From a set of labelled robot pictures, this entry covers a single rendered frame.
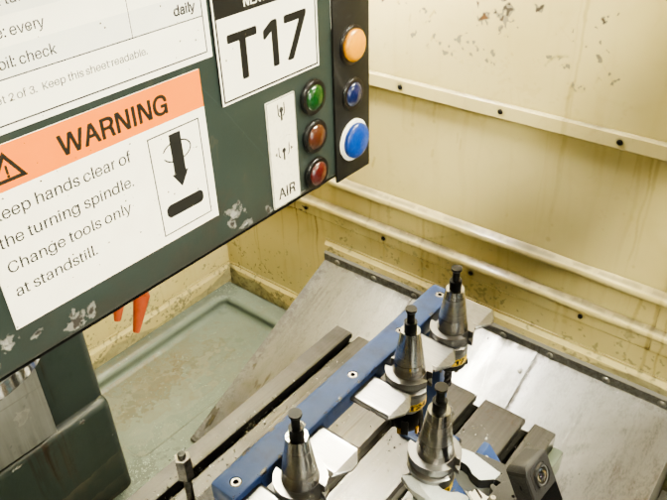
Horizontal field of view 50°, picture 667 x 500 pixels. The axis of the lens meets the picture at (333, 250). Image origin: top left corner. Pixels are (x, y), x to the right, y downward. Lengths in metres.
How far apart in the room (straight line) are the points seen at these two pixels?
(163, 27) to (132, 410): 1.52
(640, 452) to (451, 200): 0.60
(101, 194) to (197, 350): 1.58
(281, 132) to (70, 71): 0.18
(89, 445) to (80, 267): 1.10
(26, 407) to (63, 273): 0.93
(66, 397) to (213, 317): 0.75
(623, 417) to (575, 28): 0.74
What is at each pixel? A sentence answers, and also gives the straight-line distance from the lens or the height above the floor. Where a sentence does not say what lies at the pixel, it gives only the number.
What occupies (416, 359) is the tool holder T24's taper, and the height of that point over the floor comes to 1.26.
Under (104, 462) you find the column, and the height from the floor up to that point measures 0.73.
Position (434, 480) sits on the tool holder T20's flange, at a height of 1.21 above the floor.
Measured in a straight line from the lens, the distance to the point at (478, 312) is 1.08.
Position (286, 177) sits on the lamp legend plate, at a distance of 0.55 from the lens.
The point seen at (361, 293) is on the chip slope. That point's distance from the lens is 1.73.
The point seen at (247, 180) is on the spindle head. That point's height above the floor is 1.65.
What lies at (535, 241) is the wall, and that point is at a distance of 1.45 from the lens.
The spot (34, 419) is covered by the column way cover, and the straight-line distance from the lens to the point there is 1.39.
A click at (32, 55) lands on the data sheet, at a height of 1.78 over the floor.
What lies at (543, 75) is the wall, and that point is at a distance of 1.30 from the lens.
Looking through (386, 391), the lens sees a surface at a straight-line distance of 0.95.
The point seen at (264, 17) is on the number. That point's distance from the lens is 0.49.
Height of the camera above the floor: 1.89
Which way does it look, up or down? 34 degrees down
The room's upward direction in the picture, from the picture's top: 2 degrees counter-clockwise
